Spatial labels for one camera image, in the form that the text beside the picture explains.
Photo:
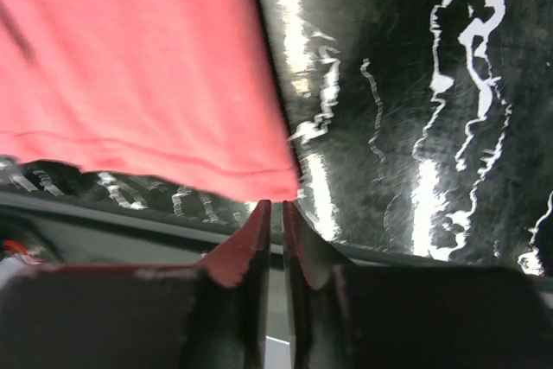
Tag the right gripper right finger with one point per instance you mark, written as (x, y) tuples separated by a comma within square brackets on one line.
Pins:
[(347, 315)]

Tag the dusty red t-shirt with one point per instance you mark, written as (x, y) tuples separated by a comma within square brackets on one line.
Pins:
[(180, 89)]

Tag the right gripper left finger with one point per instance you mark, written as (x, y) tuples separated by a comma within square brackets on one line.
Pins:
[(210, 314)]

